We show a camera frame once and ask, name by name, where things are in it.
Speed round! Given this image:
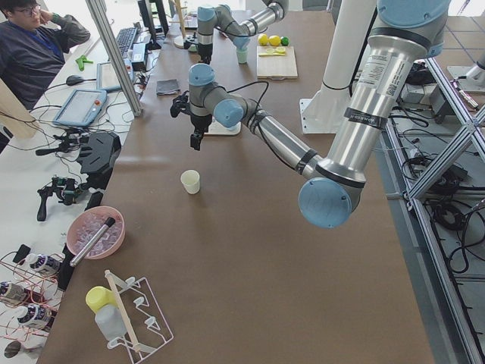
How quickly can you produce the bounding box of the grey folded cloth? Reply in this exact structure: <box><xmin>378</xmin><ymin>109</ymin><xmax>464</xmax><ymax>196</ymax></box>
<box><xmin>156</xmin><ymin>79</ymin><xmax>180</xmax><ymax>96</ymax></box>

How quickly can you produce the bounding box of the black keyboard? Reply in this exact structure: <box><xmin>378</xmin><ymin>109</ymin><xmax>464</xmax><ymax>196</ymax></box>
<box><xmin>115</xmin><ymin>27</ymin><xmax>137</xmax><ymax>55</ymax></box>

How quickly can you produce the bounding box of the handheld gripper tool upper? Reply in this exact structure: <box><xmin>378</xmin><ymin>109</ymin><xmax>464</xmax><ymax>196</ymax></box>
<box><xmin>35</xmin><ymin>128</ymin><xmax>89</xmax><ymax>156</ymax></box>

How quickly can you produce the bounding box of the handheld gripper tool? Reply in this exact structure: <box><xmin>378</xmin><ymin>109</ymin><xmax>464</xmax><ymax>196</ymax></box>
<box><xmin>36</xmin><ymin>176</ymin><xmax>89</xmax><ymax>221</ymax></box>
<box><xmin>35</xmin><ymin>128</ymin><xmax>89</xmax><ymax>156</ymax></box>

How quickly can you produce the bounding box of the yellow capped plastic bottle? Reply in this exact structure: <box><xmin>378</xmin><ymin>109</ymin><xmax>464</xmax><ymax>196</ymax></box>
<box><xmin>85</xmin><ymin>286</ymin><xmax>127</xmax><ymax>341</ymax></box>

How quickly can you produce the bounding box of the aluminium frame post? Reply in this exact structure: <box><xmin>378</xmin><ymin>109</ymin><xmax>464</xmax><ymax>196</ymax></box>
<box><xmin>86</xmin><ymin>0</ymin><xmax>142</xmax><ymax>118</ymax></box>

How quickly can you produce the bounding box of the yellow plastic knife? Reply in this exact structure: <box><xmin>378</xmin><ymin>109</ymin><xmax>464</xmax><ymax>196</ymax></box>
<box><xmin>258</xmin><ymin>52</ymin><xmax>286</xmax><ymax>57</ymax></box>

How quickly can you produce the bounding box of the yellow lemon middle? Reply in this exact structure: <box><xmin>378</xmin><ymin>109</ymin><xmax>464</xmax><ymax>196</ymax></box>
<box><xmin>268</xmin><ymin>35</ymin><xmax>281</xmax><ymax>47</ymax></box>

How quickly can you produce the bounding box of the wooden glass drying stand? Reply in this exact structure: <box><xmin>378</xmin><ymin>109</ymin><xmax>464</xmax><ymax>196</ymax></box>
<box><xmin>169</xmin><ymin>0</ymin><xmax>190</xmax><ymax>49</ymax></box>

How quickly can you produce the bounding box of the cream plastic cup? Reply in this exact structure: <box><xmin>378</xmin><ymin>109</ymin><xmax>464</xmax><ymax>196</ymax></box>
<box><xmin>180</xmin><ymin>170</ymin><xmax>200</xmax><ymax>195</ymax></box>

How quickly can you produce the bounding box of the blue teach pendant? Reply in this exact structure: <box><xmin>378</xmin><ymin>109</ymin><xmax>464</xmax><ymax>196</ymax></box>
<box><xmin>52</xmin><ymin>89</ymin><xmax>107</xmax><ymax>127</ymax></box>
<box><xmin>96</xmin><ymin>59</ymin><xmax>135</xmax><ymax>93</ymax></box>

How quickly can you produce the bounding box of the beige rabbit tray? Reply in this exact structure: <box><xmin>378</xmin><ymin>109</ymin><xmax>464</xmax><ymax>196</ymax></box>
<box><xmin>206</xmin><ymin>118</ymin><xmax>242</xmax><ymax>136</ymax></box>

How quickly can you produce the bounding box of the black perforated device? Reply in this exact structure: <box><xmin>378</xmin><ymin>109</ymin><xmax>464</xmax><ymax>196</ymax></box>
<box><xmin>76</xmin><ymin>132</ymin><xmax>121</xmax><ymax>190</ymax></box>

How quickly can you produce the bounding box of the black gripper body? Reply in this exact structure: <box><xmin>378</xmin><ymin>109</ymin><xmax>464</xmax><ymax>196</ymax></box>
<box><xmin>196</xmin><ymin>42</ymin><xmax>212</xmax><ymax>64</ymax></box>
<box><xmin>190</xmin><ymin>115</ymin><xmax>211</xmax><ymax>151</ymax></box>

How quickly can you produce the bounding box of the green plastic cup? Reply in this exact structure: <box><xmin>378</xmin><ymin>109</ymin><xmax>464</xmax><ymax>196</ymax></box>
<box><xmin>236</xmin><ymin>49</ymin><xmax>248</xmax><ymax>64</ymax></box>

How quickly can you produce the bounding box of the black computer mouse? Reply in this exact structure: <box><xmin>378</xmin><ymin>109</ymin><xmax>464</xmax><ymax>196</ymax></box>
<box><xmin>65</xmin><ymin>75</ymin><xmax>85</xmax><ymax>86</ymax></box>

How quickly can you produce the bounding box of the handheld gripper tool lower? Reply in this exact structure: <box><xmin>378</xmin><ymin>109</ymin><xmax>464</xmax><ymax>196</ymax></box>
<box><xmin>36</xmin><ymin>176</ymin><xmax>89</xmax><ymax>221</ymax></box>

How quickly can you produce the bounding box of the white dish rack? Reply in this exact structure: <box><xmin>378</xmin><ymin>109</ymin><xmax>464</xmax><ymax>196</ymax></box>
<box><xmin>105</xmin><ymin>270</ymin><xmax>174</xmax><ymax>363</ymax></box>

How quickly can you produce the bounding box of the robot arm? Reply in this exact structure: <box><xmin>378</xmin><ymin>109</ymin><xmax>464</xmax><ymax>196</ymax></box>
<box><xmin>196</xmin><ymin>0</ymin><xmax>289</xmax><ymax>64</ymax></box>
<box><xmin>184</xmin><ymin>1</ymin><xmax>449</xmax><ymax>228</ymax></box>

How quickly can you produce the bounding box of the yellow lemon near board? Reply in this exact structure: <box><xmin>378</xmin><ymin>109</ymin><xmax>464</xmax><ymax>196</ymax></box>
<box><xmin>258</xmin><ymin>33</ymin><xmax>268</xmax><ymax>46</ymax></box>

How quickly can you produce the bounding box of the bamboo cutting board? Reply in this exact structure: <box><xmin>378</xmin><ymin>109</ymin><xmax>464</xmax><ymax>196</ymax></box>
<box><xmin>256</xmin><ymin>45</ymin><xmax>298</xmax><ymax>80</ymax></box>

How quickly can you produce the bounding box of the green lime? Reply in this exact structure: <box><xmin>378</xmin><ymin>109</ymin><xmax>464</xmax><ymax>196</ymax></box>
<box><xmin>280</xmin><ymin>36</ymin><xmax>289</xmax><ymax>46</ymax></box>

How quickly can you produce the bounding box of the seated person in jacket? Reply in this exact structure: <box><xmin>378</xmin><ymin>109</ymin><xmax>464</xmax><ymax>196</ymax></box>
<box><xmin>1</xmin><ymin>1</ymin><xmax>91</xmax><ymax>110</ymax></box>

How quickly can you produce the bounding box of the pink ice bowl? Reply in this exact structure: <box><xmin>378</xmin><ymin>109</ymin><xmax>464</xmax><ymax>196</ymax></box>
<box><xmin>67</xmin><ymin>206</ymin><xmax>126</xmax><ymax>259</ymax></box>

